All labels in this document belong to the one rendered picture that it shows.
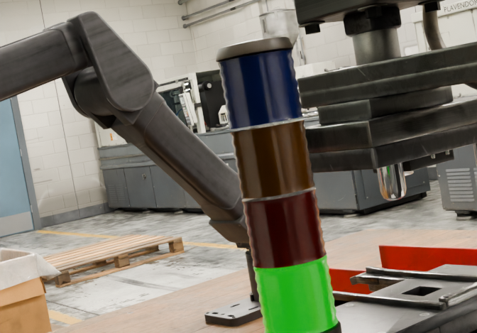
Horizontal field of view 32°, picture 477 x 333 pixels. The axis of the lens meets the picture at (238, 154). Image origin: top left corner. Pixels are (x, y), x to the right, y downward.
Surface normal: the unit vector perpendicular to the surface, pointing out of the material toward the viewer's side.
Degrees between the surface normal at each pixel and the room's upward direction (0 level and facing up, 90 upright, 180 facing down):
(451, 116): 90
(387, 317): 0
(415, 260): 90
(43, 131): 90
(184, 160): 92
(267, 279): 76
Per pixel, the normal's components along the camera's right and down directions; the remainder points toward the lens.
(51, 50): 0.46, -0.04
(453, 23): -0.82, 0.17
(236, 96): -0.59, 0.39
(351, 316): -0.17, -0.98
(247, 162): -0.68, -0.09
